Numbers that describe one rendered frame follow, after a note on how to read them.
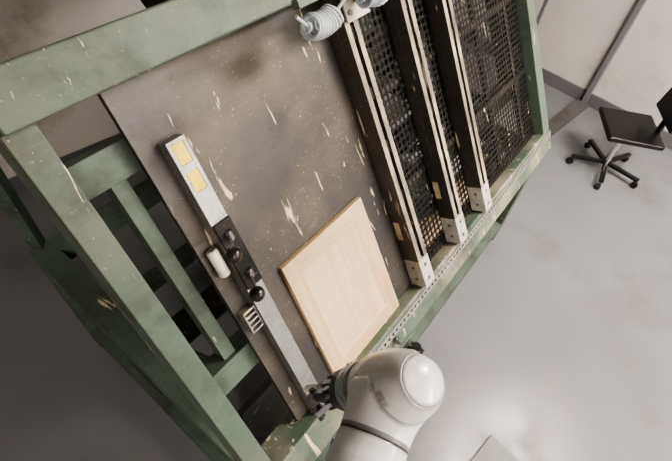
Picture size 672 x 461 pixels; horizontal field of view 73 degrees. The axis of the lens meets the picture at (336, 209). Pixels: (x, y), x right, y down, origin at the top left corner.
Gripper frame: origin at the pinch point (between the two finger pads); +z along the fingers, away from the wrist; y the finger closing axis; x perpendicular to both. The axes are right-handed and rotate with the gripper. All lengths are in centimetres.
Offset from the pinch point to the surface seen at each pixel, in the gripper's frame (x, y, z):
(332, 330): 1, -29, 42
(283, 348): -7.0, -10.5, 32.4
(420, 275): 11, -72, 44
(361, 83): -51, -69, 1
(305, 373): 3.9, -13.1, 40.1
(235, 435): 1.0, 12.7, 35.9
